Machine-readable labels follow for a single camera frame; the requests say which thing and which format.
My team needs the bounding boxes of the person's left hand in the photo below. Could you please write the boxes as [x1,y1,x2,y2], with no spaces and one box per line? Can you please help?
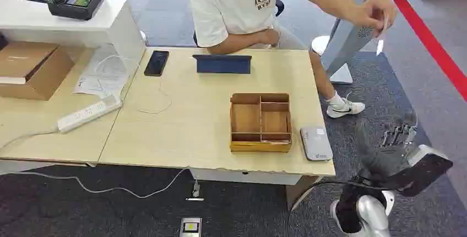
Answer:
[351,0,398,39]

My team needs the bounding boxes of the person's right hand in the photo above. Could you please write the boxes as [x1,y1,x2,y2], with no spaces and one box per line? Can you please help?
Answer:
[259,28,281,49]

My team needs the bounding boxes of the robot right hand grey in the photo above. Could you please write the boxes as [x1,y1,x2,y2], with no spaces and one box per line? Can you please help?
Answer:
[355,112,419,182]

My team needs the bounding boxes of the white card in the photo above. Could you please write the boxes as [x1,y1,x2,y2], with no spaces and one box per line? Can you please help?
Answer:
[376,15,389,57]

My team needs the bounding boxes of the grey metal stand column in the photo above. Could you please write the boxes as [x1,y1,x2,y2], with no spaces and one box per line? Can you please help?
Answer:
[320,0,402,85]

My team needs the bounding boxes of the person's torso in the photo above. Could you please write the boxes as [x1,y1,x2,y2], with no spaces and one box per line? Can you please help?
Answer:
[188,0,307,51]

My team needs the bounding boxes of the white round base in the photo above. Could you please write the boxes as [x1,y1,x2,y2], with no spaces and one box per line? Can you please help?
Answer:
[311,35,332,56]

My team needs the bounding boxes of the blue tablet case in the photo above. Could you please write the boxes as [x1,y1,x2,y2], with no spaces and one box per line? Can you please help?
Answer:
[192,54,253,75]

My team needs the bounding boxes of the red floor tape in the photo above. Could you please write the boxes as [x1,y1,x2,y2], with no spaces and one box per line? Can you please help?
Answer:
[383,0,467,103]

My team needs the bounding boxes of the white sneaker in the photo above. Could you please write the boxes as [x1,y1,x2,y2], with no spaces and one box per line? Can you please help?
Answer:
[325,95,366,119]

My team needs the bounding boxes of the person's leg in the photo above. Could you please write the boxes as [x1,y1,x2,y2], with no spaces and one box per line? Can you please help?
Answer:
[308,50,346,105]

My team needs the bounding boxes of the grey card reader device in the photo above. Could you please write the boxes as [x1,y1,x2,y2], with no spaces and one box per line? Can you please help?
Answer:
[299,126,334,162]

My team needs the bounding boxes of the wooden compartment box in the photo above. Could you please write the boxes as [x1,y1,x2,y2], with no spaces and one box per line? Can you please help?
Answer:
[229,92,293,154]

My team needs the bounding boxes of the brown desk leg panel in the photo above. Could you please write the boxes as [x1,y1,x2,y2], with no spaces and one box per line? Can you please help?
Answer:
[285,175,324,211]

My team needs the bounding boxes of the black smartphone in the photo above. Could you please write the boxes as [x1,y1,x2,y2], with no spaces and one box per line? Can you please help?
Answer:
[143,50,170,78]

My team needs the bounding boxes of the white desk shelf riser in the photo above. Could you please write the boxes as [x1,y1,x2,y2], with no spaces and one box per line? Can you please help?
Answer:
[0,0,147,83]

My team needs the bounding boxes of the white plug adapter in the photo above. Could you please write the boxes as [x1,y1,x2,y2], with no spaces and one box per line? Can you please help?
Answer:
[184,179,205,202]

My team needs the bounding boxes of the white paper sheets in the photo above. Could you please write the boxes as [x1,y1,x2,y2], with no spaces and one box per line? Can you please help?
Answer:
[73,44,141,100]

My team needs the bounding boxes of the white power strip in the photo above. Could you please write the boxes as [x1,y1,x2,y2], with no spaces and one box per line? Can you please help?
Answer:
[56,98,124,134]

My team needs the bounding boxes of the black remote controller with antennas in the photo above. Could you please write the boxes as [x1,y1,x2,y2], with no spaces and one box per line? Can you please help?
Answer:
[6,0,105,21]

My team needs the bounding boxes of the floor socket box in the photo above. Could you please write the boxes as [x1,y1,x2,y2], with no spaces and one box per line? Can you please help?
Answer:
[179,217,203,237]

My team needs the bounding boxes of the brown cardboard box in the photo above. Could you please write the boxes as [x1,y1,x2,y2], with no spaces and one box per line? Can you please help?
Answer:
[0,41,76,101]

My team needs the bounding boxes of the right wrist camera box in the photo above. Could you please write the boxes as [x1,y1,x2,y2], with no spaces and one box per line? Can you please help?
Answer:
[379,144,454,198]

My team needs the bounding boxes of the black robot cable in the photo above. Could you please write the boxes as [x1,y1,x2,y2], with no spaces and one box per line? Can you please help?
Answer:
[286,180,366,225]

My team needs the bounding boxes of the thin white cable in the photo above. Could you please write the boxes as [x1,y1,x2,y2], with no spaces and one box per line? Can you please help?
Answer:
[93,54,173,115]

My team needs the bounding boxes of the white floor cable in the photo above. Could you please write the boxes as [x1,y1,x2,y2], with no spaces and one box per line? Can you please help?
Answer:
[0,168,189,200]

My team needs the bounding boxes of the power strip cord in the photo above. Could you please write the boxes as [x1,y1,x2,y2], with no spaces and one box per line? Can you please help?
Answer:
[0,128,60,152]

